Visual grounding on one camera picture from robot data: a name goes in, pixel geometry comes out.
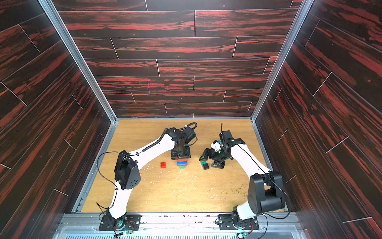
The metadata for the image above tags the aluminium corner post left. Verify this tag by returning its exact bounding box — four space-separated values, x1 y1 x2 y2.
38 0 117 124

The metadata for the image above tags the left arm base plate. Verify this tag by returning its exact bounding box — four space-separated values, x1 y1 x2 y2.
98 214 141 232

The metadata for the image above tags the black square lego brick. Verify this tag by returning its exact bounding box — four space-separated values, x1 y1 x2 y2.
202 164 210 170

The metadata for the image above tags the aluminium corner post right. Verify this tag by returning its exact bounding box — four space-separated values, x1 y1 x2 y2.
251 0 314 126

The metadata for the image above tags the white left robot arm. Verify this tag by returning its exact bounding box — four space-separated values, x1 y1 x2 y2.
106 133 191 220

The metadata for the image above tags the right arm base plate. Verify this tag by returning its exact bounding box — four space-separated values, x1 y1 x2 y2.
215 214 259 230

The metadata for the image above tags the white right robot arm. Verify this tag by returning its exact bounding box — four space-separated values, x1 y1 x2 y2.
200 141 287 227

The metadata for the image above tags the aluminium front rail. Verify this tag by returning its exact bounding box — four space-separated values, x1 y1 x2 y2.
53 212 308 239

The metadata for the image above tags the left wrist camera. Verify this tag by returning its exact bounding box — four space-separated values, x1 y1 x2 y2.
182 126 197 146

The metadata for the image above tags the aluminium corner post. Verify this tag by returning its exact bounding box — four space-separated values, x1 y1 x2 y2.
251 0 314 126
38 0 117 124

